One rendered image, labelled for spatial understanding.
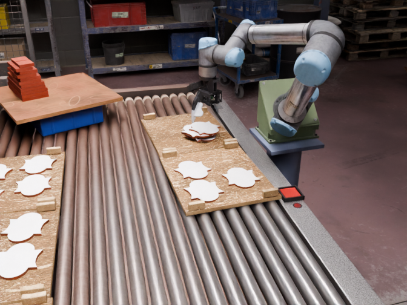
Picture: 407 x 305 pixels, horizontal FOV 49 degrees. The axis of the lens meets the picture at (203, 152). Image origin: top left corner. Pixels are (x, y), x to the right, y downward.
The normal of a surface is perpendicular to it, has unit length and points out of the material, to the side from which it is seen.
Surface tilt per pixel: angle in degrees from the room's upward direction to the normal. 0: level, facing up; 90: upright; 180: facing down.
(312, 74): 115
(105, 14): 90
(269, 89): 45
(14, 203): 0
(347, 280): 0
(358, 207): 0
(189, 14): 97
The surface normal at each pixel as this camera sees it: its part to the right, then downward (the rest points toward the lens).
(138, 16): 0.30, 0.44
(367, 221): 0.00, -0.89
